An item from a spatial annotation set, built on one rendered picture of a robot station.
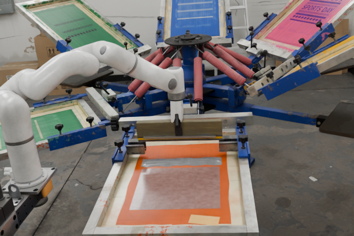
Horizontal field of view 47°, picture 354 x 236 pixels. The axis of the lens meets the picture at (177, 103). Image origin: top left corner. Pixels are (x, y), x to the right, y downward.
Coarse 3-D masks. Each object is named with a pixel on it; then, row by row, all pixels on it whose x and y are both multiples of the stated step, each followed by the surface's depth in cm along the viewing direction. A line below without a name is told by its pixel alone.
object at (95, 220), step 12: (228, 132) 202; (120, 168) 177; (240, 168) 169; (108, 180) 168; (108, 192) 160; (252, 192) 152; (96, 204) 153; (108, 204) 157; (252, 204) 145; (96, 216) 146; (252, 216) 139; (96, 228) 140; (108, 228) 139; (120, 228) 139; (132, 228) 138; (144, 228) 138; (156, 228) 137; (168, 228) 137; (180, 228) 136; (192, 228) 136; (204, 228) 135; (216, 228) 135; (228, 228) 134; (240, 228) 134; (252, 228) 133
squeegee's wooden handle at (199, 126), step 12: (156, 120) 184; (168, 120) 183; (192, 120) 181; (204, 120) 181; (216, 120) 180; (144, 132) 184; (156, 132) 184; (168, 132) 183; (192, 132) 182; (204, 132) 182; (216, 132) 181
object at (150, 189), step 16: (144, 176) 175; (160, 176) 174; (176, 176) 173; (128, 192) 165; (144, 192) 164; (160, 192) 163; (128, 208) 155; (144, 208) 154; (160, 208) 153; (128, 224) 146; (144, 224) 145; (160, 224) 144
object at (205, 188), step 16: (192, 144) 200; (208, 144) 198; (224, 160) 183; (192, 176) 172; (208, 176) 171; (224, 176) 170; (176, 192) 162; (192, 192) 161; (208, 192) 160; (224, 192) 160; (176, 208) 152; (192, 208) 152; (208, 208) 151; (224, 208) 150; (176, 224) 144
